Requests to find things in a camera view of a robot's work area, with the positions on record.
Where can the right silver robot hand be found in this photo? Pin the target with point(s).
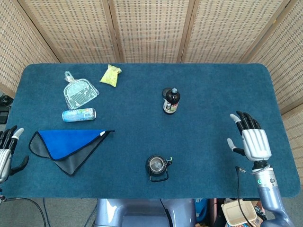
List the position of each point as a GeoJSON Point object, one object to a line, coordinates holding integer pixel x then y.
{"type": "Point", "coordinates": [256, 144]}

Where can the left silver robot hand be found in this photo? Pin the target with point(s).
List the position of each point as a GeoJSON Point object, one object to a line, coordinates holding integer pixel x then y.
{"type": "Point", "coordinates": [4, 160]}

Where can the brown iced tea bottle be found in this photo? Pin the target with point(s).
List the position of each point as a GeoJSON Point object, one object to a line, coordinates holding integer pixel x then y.
{"type": "Point", "coordinates": [171, 97]}

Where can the blue and grey cloth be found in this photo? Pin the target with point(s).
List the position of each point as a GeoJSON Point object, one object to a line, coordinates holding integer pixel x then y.
{"type": "Point", "coordinates": [66, 142]}

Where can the beige takeaway food box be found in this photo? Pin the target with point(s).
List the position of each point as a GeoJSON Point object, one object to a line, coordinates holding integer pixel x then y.
{"type": "Point", "coordinates": [233, 211]}

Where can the light blue drink can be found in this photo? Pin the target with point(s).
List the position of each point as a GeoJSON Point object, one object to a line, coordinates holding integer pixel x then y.
{"type": "Point", "coordinates": [78, 115]}

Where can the blue printed package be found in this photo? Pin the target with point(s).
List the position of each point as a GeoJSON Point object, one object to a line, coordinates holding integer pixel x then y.
{"type": "Point", "coordinates": [201, 210]}

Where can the packaged clear mini dustpan set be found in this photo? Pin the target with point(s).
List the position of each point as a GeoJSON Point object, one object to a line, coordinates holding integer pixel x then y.
{"type": "Point", "coordinates": [78, 92]}

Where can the teal table cover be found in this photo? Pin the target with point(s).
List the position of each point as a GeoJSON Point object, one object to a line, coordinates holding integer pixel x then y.
{"type": "Point", "coordinates": [118, 179]}

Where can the silver-blue robot torso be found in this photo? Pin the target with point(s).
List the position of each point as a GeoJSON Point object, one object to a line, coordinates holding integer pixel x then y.
{"type": "Point", "coordinates": [142, 212]}

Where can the yellow snack packet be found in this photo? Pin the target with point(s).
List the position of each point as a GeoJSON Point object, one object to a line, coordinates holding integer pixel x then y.
{"type": "Point", "coordinates": [110, 76]}

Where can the woven rattan folding screen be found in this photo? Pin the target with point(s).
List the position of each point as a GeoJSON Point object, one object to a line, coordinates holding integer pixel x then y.
{"type": "Point", "coordinates": [151, 28]}

